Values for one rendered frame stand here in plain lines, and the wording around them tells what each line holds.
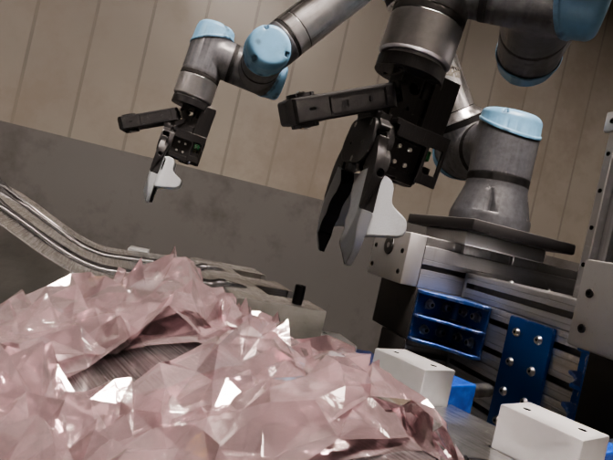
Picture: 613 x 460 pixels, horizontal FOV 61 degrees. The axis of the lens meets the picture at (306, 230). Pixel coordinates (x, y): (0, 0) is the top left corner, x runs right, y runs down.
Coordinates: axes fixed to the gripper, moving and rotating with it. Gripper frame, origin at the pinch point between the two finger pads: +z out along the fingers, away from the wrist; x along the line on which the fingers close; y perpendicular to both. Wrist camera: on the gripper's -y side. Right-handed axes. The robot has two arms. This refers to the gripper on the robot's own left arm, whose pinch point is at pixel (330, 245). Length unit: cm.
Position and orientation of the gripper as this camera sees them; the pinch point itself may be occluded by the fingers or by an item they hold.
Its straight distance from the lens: 52.9
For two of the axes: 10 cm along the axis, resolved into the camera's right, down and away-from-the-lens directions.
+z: -3.2, 9.5, 0.4
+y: 9.0, 2.9, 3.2
